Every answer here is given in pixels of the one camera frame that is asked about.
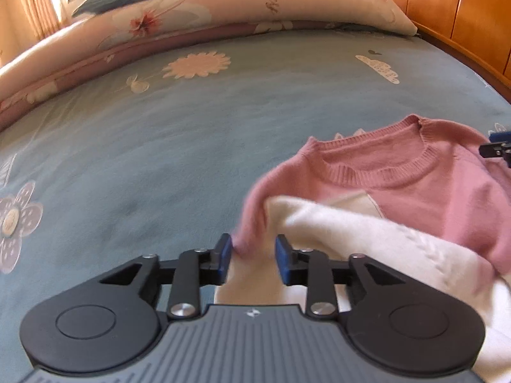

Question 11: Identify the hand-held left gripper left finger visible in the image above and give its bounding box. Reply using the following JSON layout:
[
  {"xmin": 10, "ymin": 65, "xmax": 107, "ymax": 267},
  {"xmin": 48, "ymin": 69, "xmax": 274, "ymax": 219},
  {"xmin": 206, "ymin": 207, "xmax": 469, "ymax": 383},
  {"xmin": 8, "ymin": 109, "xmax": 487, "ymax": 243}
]
[{"xmin": 97, "ymin": 233, "xmax": 233, "ymax": 320}]

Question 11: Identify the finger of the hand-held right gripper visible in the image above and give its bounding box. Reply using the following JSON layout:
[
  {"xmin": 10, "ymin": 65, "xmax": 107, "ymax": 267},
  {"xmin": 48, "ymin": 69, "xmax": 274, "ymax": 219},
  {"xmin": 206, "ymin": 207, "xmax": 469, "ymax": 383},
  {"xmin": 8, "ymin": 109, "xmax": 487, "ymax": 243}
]
[{"xmin": 479, "ymin": 130, "xmax": 511, "ymax": 164}]

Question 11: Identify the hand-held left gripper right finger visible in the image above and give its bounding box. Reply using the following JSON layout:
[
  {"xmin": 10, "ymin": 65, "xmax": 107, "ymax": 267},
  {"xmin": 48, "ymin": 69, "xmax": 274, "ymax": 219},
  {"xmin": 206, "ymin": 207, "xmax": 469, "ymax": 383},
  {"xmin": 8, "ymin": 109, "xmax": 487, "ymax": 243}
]
[{"xmin": 275, "ymin": 235, "xmax": 416, "ymax": 322}]

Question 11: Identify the pink and white sweater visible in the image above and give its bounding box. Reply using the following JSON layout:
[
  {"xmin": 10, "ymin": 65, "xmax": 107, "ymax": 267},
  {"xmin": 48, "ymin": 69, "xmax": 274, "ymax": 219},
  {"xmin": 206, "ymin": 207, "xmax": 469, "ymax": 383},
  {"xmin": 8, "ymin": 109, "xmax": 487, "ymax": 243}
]
[{"xmin": 233, "ymin": 114, "xmax": 511, "ymax": 383}]

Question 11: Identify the blue floral bed sheet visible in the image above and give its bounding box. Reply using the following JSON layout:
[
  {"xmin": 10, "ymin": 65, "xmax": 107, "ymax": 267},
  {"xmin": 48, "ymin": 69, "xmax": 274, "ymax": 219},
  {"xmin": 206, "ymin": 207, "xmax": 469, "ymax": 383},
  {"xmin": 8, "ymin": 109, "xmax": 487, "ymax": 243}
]
[{"xmin": 0, "ymin": 28, "xmax": 511, "ymax": 383}]

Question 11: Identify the wooden bed headboard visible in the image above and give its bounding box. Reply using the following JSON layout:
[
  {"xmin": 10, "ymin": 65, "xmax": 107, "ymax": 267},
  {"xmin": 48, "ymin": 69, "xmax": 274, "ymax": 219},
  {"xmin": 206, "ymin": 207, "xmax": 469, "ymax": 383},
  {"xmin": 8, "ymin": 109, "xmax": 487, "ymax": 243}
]
[{"xmin": 331, "ymin": 0, "xmax": 511, "ymax": 102}]

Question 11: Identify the beige floral folded quilt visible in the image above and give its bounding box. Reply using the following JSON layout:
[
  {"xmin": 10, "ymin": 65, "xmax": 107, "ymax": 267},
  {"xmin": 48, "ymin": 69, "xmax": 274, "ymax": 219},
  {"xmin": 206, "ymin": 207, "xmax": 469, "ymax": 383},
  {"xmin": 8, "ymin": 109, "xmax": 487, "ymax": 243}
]
[{"xmin": 0, "ymin": 0, "xmax": 418, "ymax": 132}]

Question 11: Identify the pink patterned curtain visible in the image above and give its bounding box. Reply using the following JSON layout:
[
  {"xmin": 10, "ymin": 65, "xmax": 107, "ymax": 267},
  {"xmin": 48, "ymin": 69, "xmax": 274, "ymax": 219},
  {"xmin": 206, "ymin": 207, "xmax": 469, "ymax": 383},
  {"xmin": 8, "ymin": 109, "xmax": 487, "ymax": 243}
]
[{"xmin": 12, "ymin": 0, "xmax": 65, "ymax": 34}]

